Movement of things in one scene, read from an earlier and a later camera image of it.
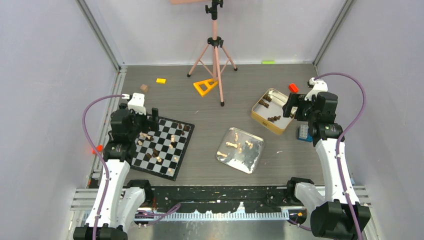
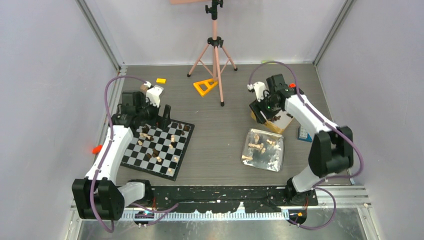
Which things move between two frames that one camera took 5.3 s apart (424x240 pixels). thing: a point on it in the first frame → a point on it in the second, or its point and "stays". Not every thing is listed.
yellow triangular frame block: (199, 89) stays
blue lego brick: (303, 134) stays
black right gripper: (301, 102) → (254, 106)
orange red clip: (99, 148) stays
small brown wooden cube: (144, 87) stays
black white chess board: (160, 152) stays
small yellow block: (161, 81) stays
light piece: (229, 143) → (257, 146)
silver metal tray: (240, 149) → (264, 150)
